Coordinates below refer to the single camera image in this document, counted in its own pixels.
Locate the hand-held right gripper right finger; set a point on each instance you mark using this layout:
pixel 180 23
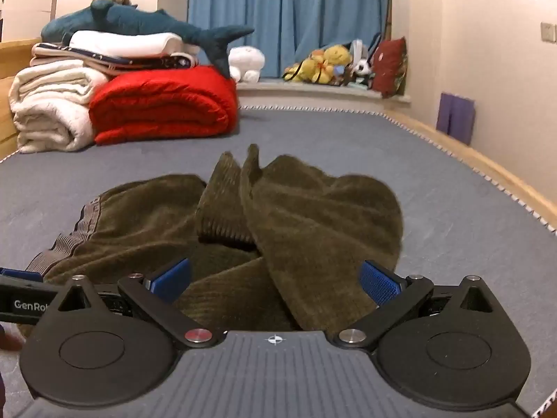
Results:
pixel 379 285

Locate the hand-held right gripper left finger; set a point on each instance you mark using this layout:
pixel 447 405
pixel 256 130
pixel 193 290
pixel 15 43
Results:
pixel 172 279

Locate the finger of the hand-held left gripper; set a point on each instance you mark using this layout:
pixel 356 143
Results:
pixel 17 274

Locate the person's left hand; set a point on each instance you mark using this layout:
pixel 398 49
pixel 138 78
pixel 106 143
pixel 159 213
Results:
pixel 8 339

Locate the cream folded blanket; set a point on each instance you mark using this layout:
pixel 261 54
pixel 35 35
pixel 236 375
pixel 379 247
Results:
pixel 48 109

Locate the red folded blanket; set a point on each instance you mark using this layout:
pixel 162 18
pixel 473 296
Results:
pixel 165 104

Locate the purple folded mat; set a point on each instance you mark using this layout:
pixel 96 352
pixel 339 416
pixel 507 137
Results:
pixel 454 117

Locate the window ledge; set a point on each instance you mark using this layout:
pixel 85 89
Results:
pixel 313 91

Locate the dark patterned folded cloth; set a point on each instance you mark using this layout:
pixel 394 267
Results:
pixel 174 62

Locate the red cushion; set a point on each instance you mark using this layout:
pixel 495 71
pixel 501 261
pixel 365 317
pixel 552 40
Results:
pixel 389 67

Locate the white rabbit plush toy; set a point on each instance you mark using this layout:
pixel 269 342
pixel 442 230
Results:
pixel 361 67

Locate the yellow cloth heap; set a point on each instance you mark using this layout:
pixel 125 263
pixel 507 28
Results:
pixel 309 70

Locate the yellow plush toy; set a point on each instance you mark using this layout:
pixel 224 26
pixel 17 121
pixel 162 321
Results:
pixel 337 55

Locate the white folded towel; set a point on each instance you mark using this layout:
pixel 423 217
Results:
pixel 126 43

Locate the blue shark plush toy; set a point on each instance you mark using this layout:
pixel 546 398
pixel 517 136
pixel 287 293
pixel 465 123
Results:
pixel 130 19

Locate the blue curtain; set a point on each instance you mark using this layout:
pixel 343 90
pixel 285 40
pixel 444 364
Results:
pixel 283 8

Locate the wall switch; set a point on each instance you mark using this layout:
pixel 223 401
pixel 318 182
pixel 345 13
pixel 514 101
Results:
pixel 548 32

